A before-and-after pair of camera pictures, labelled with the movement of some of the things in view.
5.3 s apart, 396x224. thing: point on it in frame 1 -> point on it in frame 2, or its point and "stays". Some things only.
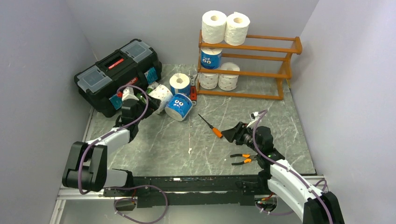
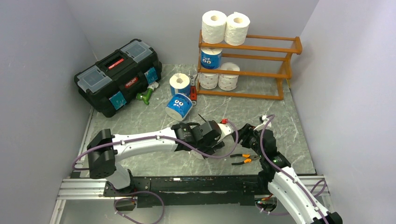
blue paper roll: [211, 58] stays
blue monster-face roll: [178, 106] stays
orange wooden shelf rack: [298, 49] stays
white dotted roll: [163, 93] -> [195, 155]
